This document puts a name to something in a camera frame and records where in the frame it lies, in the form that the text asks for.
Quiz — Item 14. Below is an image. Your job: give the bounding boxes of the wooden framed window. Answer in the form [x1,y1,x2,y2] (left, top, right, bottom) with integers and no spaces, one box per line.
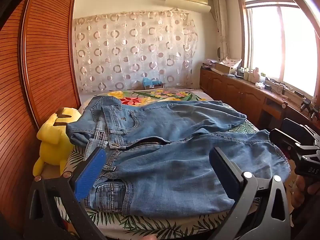
[239,0,320,99]

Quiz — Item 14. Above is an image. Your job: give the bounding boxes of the wooden cabinet counter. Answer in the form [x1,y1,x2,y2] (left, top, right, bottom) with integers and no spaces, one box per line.
[199,67,320,140]

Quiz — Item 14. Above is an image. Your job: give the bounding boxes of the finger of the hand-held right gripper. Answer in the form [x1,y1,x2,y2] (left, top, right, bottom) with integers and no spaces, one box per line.
[281,118,312,137]
[269,128,300,155]

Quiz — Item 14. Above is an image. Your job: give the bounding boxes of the yellow plush toy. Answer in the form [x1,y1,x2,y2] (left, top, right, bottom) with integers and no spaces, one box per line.
[32,107,83,177]

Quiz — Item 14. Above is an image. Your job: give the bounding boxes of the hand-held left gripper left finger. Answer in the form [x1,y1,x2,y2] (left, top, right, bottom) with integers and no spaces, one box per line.
[26,147,108,240]

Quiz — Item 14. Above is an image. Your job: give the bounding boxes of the blue denim pants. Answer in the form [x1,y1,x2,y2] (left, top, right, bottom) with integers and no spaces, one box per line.
[66,96,292,218]

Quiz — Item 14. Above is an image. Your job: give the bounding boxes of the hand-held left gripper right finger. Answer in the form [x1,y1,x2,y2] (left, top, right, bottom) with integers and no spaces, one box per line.
[209,147,292,240]

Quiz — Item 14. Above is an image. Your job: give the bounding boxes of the cardboard box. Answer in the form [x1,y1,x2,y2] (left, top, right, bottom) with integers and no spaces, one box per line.
[214,62,235,75]

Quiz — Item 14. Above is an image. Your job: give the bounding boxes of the white bundled curtain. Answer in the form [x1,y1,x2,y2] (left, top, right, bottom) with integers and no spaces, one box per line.
[212,0,229,62]

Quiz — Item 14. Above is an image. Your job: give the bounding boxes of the floral leaf print bedsheet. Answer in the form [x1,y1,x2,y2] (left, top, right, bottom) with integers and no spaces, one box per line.
[54,87,292,240]

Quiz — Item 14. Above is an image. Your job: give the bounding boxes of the clutter pile on cabinet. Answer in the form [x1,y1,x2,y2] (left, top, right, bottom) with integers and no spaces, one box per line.
[222,56,242,67]

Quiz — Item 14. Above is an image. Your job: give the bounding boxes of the small blue toy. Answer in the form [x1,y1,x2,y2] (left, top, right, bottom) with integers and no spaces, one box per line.
[142,77,163,89]

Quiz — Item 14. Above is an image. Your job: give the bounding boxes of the white plastic jug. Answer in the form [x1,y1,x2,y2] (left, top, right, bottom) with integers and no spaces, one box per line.
[251,67,262,82]

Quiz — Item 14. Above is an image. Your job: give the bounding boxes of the wooden slatted wardrobe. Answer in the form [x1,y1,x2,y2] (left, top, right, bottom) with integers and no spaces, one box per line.
[0,0,82,230]

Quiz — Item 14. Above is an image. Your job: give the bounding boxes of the white air conditioner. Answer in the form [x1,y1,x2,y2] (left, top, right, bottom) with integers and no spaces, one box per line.
[165,0,212,13]

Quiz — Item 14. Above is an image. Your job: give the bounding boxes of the person's right hand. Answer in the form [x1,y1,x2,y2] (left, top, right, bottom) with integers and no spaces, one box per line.
[290,176,320,213]

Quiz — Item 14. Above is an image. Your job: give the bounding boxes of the circle patterned sheer curtain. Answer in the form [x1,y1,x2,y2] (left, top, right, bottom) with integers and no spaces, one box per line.
[72,10,200,94]

